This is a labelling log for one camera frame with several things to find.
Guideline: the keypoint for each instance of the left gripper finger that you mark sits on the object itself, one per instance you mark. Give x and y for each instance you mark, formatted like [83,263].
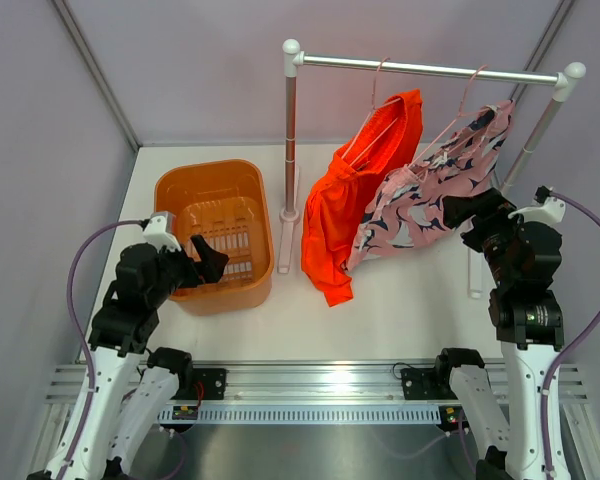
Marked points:
[211,271]
[205,251]

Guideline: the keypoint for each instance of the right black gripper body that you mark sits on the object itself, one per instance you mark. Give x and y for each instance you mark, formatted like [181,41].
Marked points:
[490,208]

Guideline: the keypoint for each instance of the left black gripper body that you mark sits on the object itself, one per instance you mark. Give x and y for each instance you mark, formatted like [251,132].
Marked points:
[178,271]

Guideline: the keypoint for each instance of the pink patterned shorts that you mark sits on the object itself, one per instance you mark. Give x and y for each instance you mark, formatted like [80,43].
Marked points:
[406,211]

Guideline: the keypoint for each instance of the orange shorts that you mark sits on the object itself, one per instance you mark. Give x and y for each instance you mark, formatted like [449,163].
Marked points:
[335,205]

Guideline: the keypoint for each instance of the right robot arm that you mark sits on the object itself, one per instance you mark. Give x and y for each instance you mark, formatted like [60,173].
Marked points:
[522,249]

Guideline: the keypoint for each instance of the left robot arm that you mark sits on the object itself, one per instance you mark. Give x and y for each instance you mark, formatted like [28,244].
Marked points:
[124,387]

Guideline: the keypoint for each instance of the orange plastic laundry basket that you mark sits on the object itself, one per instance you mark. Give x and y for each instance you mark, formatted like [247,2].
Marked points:
[225,202]

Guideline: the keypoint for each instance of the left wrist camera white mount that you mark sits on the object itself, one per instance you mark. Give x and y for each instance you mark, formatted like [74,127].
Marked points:
[158,232]

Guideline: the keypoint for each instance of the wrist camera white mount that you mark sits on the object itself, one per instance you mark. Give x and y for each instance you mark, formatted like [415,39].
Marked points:
[158,232]
[546,209]

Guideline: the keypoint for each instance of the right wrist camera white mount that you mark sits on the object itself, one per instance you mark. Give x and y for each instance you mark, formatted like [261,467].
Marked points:
[546,209]

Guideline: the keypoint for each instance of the aluminium rail frame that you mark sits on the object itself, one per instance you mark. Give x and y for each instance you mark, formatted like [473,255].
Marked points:
[338,384]

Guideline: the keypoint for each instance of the white slotted cable duct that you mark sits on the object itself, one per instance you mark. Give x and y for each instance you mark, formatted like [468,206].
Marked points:
[407,414]

